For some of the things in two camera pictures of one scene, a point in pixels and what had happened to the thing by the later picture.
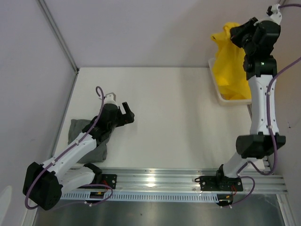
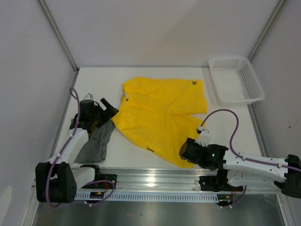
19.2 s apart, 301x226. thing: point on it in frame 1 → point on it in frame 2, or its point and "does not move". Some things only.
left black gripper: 125,118 → 107,114
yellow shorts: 232,78 → 147,114
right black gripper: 236,32 → 192,141
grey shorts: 98,154 does not move
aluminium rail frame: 182,180 does not move
